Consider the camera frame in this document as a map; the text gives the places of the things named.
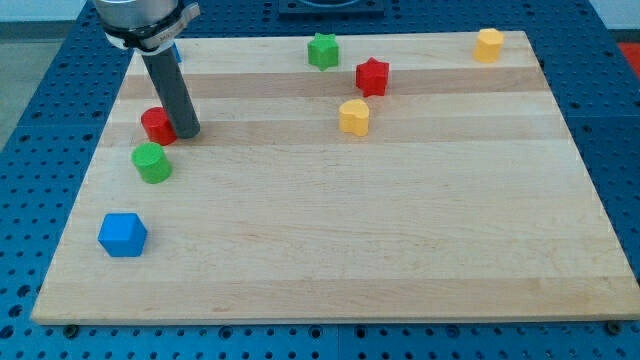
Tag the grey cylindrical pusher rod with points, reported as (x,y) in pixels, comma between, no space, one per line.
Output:
(166,76)

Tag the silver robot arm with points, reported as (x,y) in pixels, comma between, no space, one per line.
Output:
(150,27)

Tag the blue block behind arm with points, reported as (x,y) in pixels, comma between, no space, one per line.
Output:
(176,53)

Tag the blue cube block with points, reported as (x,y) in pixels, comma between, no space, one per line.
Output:
(122,235)

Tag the red cylinder block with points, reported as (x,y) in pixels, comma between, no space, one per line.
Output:
(157,126)

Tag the green cylinder block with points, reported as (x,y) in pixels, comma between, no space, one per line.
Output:
(151,162)

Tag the green star block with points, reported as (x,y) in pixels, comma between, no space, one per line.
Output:
(323,51)

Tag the yellow heart block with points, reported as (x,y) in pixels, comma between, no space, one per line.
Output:
(354,117)

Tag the red star block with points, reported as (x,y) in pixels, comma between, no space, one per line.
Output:
(372,77)

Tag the wooden board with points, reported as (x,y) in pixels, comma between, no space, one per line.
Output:
(467,201)

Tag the yellow hexagon block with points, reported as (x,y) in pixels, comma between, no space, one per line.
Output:
(488,45)

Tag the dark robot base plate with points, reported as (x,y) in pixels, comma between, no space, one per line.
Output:
(288,9)

